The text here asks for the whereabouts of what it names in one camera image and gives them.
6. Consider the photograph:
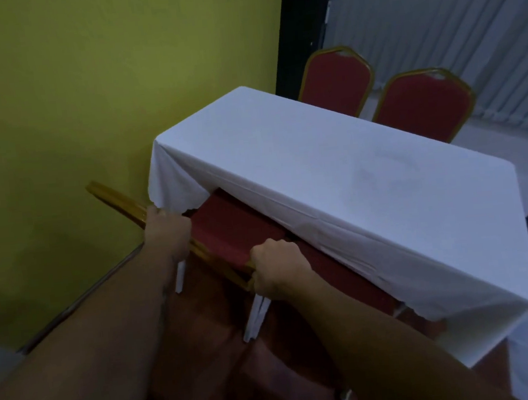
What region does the person's left hand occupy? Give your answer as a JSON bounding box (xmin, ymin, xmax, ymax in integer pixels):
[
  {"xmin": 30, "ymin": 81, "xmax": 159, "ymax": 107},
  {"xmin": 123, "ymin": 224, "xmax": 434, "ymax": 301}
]
[{"xmin": 140, "ymin": 201, "xmax": 197, "ymax": 270}]

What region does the person's right hand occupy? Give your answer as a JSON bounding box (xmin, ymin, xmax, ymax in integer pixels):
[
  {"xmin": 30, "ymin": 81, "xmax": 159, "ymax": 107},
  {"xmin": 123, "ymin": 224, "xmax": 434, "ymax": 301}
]
[{"xmin": 247, "ymin": 235, "xmax": 319, "ymax": 304}]

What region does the red chair with gold frame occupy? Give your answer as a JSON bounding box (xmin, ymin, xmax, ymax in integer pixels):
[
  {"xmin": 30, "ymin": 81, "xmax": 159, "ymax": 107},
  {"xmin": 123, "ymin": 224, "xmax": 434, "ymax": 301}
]
[
  {"xmin": 367, "ymin": 64, "xmax": 480, "ymax": 151},
  {"xmin": 85, "ymin": 152, "xmax": 403, "ymax": 346},
  {"xmin": 293, "ymin": 43, "xmax": 379, "ymax": 123}
]

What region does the person's left forearm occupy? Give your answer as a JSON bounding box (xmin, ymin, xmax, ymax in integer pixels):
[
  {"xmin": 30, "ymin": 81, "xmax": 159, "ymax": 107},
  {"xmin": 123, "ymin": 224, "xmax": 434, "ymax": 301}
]
[{"xmin": 0, "ymin": 242, "xmax": 205, "ymax": 400}]

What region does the person's right forearm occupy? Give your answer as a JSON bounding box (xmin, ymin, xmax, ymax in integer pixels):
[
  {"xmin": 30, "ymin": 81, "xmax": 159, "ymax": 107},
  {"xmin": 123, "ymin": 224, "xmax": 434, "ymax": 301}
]
[{"xmin": 290, "ymin": 254, "xmax": 519, "ymax": 400}]

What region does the white tablecloth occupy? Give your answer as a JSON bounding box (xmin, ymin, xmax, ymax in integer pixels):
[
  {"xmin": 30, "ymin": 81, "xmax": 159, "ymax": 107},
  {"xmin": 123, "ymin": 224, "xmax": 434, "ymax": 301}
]
[{"xmin": 139, "ymin": 60, "xmax": 528, "ymax": 397}]

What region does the dark baseboard strip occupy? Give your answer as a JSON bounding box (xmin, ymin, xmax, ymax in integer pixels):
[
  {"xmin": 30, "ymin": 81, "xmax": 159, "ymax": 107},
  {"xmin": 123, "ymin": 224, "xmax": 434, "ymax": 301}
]
[{"xmin": 11, "ymin": 244, "xmax": 155, "ymax": 356}]

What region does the white pleated curtain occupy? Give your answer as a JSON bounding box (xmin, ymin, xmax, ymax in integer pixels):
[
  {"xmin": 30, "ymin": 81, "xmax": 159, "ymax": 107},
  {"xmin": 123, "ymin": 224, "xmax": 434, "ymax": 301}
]
[{"xmin": 317, "ymin": 0, "xmax": 528, "ymax": 157}]

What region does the black door frame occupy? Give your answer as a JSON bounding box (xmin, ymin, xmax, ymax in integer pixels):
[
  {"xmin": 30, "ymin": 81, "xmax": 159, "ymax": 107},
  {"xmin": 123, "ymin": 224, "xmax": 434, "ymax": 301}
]
[{"xmin": 267, "ymin": 0, "xmax": 348, "ymax": 103}]

